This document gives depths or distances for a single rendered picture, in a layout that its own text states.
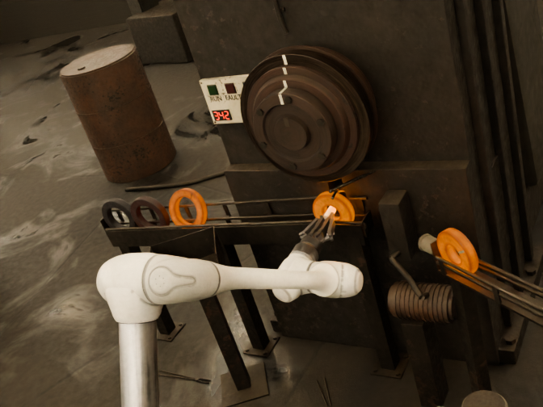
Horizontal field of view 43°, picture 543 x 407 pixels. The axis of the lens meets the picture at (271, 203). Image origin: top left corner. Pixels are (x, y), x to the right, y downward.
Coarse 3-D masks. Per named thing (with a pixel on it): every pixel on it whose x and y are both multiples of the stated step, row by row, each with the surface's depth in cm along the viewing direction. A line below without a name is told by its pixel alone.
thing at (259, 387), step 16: (176, 240) 265; (192, 240) 266; (208, 240) 267; (192, 256) 270; (208, 256) 269; (208, 304) 265; (208, 320) 269; (224, 320) 270; (224, 336) 273; (224, 352) 277; (240, 368) 282; (256, 368) 295; (224, 384) 292; (240, 384) 285; (256, 384) 287; (224, 400) 284; (240, 400) 282
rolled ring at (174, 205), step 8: (176, 192) 286; (184, 192) 283; (192, 192) 281; (176, 200) 287; (192, 200) 282; (200, 200) 281; (176, 208) 290; (200, 208) 280; (176, 216) 289; (200, 216) 281; (176, 224) 290; (184, 224) 287
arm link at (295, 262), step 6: (288, 258) 221; (294, 258) 220; (300, 258) 220; (306, 258) 222; (282, 264) 220; (288, 264) 219; (294, 264) 217; (300, 264) 217; (306, 264) 216; (288, 270) 216; (294, 270) 216; (300, 270) 215; (306, 270) 214; (276, 294) 216; (282, 294) 215; (288, 294) 214; (294, 294) 214; (300, 294) 217; (282, 300) 218; (288, 300) 216
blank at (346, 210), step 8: (328, 192) 242; (320, 200) 244; (328, 200) 242; (336, 200) 240; (344, 200) 240; (320, 208) 246; (336, 208) 242; (344, 208) 240; (352, 208) 241; (336, 216) 248; (344, 216) 242; (352, 216) 242
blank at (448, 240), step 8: (448, 232) 207; (456, 232) 206; (440, 240) 212; (448, 240) 208; (456, 240) 204; (464, 240) 203; (440, 248) 215; (448, 248) 212; (456, 248) 206; (464, 248) 202; (472, 248) 203; (448, 256) 213; (456, 256) 213; (464, 256) 204; (472, 256) 203; (456, 264) 211; (464, 264) 206; (472, 264) 203; (472, 272) 206
